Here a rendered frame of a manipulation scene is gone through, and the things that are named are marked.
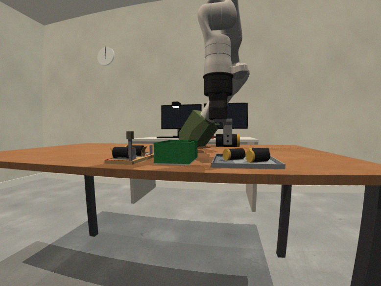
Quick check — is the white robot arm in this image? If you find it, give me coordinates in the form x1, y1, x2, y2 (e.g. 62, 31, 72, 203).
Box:
197, 0, 250, 123

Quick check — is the tan circuit board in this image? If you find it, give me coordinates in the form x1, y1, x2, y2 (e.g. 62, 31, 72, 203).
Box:
104, 131, 154, 165

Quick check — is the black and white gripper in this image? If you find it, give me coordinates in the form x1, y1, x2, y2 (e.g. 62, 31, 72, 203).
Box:
203, 53, 248, 145

